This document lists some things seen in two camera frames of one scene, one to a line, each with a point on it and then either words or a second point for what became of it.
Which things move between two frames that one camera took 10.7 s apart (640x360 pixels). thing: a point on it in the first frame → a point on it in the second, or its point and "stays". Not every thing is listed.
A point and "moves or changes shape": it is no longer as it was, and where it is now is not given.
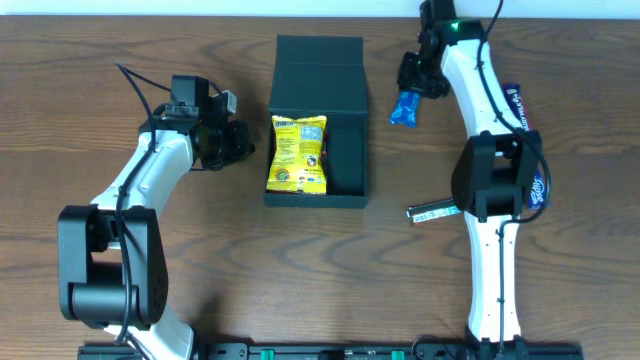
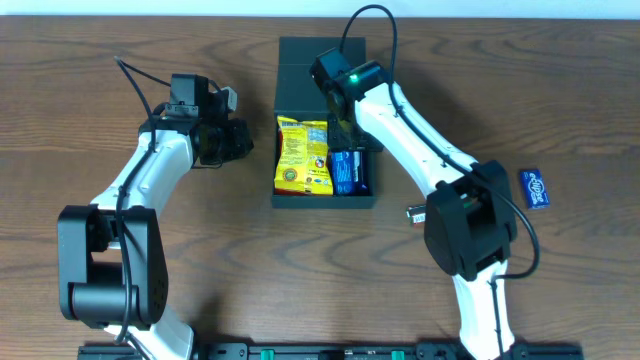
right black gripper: (420, 82) → (343, 134)
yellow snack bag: (297, 164) stays
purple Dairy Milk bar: (513, 92) → (363, 173)
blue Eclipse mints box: (537, 196) stays
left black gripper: (240, 143) stays
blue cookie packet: (405, 111) moves or changes shape
